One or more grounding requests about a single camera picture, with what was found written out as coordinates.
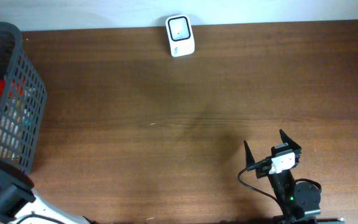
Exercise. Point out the grey plastic mesh basket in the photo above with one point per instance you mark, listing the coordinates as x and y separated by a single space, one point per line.
20 117

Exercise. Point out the orange spaghetti pasta package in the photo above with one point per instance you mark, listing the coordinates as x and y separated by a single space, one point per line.
17 89

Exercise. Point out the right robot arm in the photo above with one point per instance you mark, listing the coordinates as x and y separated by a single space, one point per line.
298 199

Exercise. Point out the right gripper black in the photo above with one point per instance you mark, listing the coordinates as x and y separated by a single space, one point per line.
296 149

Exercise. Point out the white barcode scanner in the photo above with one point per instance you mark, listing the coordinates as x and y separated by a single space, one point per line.
180 35

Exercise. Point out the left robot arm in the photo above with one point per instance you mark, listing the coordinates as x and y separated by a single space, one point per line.
20 203

